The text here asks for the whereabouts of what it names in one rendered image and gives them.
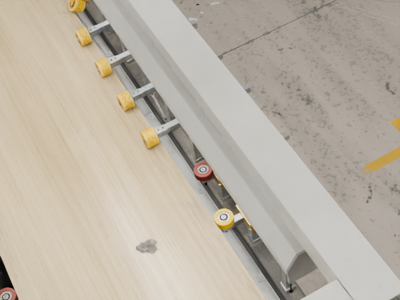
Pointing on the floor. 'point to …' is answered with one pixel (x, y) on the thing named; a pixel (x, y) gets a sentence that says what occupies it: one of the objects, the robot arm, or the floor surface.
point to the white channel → (268, 160)
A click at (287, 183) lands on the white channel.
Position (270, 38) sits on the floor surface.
